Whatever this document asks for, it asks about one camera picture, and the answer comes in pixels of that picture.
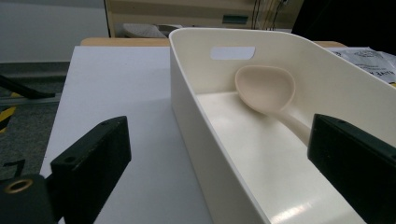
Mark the aluminium floor rail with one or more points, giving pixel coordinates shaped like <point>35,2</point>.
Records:
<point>28,100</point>

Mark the dark curtain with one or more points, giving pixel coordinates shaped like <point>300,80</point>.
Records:
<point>348,21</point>

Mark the clear printed plastic bag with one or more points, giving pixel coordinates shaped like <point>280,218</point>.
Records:
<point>367,62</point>

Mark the black metal stand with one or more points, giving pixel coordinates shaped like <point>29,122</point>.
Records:
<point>25,90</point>

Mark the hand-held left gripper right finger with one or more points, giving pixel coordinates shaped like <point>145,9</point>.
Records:
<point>358,168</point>

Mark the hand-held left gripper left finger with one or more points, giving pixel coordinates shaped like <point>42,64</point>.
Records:
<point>93,161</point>

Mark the wooden board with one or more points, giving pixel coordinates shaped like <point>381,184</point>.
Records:
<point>124,42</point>

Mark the white cabinet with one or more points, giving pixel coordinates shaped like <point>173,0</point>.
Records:
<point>46,31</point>

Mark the white plastic bin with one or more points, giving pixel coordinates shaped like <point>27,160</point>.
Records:
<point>218,81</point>

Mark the beige plastic spoon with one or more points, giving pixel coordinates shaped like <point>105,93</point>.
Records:
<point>264,88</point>

